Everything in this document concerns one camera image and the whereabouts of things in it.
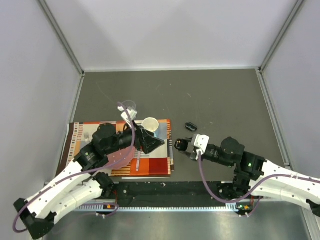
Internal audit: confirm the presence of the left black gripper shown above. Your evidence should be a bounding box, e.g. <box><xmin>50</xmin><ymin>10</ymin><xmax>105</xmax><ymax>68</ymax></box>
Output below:
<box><xmin>104</xmin><ymin>120</ymin><xmax>165</xmax><ymax>155</ymax></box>

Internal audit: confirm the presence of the black round earbud case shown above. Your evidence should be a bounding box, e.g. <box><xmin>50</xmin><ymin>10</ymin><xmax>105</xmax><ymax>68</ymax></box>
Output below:
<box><xmin>184</xmin><ymin>122</ymin><xmax>198</xmax><ymax>132</ymax></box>

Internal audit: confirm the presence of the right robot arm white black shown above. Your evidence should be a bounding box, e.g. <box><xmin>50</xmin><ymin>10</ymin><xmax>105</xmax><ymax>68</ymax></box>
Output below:
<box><xmin>174</xmin><ymin>134</ymin><xmax>320</xmax><ymax>217</ymax></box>

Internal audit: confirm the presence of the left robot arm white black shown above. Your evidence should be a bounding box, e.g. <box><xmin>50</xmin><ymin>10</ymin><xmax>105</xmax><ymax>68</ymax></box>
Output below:
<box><xmin>14</xmin><ymin>122</ymin><xmax>168</xmax><ymax>240</ymax></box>

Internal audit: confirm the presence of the white blue mug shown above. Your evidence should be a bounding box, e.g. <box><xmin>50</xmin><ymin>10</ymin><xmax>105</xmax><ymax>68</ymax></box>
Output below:
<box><xmin>141</xmin><ymin>117</ymin><xmax>160</xmax><ymax>136</ymax></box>

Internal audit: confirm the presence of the orange patterned placemat cloth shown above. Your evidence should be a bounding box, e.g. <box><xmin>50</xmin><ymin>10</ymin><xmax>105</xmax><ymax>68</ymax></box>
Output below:
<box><xmin>56</xmin><ymin>119</ymin><xmax>175</xmax><ymax>178</ymax></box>

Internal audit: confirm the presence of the pink polka dot plate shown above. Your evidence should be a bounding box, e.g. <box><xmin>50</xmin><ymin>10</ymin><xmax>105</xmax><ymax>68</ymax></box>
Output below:
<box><xmin>105</xmin><ymin>147</ymin><xmax>136</xmax><ymax>170</ymax></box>

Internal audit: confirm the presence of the clear plastic cup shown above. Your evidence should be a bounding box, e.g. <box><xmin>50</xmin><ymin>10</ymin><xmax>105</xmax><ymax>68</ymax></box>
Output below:
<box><xmin>122</xmin><ymin>100</ymin><xmax>137</xmax><ymax>111</ymax></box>

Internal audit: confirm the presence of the silver fork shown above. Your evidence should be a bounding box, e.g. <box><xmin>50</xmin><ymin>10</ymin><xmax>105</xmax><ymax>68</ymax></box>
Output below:
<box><xmin>83</xmin><ymin>132</ymin><xmax>91</xmax><ymax>143</ymax></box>

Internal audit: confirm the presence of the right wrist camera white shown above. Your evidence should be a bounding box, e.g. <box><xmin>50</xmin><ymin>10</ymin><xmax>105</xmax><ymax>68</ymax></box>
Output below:
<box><xmin>191</xmin><ymin>134</ymin><xmax>210</xmax><ymax>156</ymax></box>

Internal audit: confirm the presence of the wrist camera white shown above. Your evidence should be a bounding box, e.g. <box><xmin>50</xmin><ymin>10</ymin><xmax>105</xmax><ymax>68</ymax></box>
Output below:
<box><xmin>191</xmin><ymin>134</ymin><xmax>210</xmax><ymax>156</ymax></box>
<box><xmin>117</xmin><ymin>106</ymin><xmax>138</xmax><ymax>124</ymax></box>

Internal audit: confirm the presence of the knife with orange handle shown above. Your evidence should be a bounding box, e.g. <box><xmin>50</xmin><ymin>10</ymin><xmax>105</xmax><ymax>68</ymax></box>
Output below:
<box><xmin>135</xmin><ymin>151</ymin><xmax>141</xmax><ymax>172</ymax></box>

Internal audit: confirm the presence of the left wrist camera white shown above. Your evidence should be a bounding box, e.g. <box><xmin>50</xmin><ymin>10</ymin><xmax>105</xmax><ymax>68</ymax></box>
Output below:
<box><xmin>117</xmin><ymin>106</ymin><xmax>138</xmax><ymax>124</ymax></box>

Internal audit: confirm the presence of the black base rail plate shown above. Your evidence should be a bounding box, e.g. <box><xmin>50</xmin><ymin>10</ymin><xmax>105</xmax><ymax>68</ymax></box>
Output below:
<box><xmin>113</xmin><ymin>181</ymin><xmax>226</xmax><ymax>208</ymax></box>

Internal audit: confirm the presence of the white comb cable duct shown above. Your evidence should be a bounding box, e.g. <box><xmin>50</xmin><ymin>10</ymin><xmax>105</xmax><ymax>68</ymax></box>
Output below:
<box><xmin>74</xmin><ymin>201</ymin><xmax>253</xmax><ymax>213</ymax></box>

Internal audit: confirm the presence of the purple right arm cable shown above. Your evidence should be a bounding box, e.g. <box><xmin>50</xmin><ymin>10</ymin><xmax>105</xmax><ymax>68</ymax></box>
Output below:
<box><xmin>197</xmin><ymin>148</ymin><xmax>320</xmax><ymax>218</ymax></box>

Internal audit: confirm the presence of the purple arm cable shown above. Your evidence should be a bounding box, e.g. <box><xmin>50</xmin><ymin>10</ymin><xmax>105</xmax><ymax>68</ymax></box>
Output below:
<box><xmin>12</xmin><ymin>101</ymin><xmax>137</xmax><ymax>232</ymax></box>
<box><xmin>197</xmin><ymin>148</ymin><xmax>320</xmax><ymax>218</ymax></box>

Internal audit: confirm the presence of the aluminium frame post left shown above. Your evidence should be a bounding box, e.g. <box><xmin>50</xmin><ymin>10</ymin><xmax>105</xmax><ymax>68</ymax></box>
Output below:
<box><xmin>36</xmin><ymin>0</ymin><xmax>85</xmax><ymax>76</ymax></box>

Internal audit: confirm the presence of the aluminium frame post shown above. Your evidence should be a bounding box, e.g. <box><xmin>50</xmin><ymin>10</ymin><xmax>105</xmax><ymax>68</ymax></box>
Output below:
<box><xmin>36</xmin><ymin>0</ymin><xmax>85</xmax><ymax>76</ymax></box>
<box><xmin>258</xmin><ymin>0</ymin><xmax>306</xmax><ymax>74</ymax></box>

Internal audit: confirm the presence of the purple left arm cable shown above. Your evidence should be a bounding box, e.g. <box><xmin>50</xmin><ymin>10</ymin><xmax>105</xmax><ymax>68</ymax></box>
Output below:
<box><xmin>12</xmin><ymin>101</ymin><xmax>137</xmax><ymax>232</ymax></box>

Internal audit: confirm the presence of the aluminium frame post right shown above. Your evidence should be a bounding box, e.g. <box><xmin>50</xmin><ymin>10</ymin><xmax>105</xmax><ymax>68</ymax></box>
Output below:
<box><xmin>258</xmin><ymin>0</ymin><xmax>306</xmax><ymax>74</ymax></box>

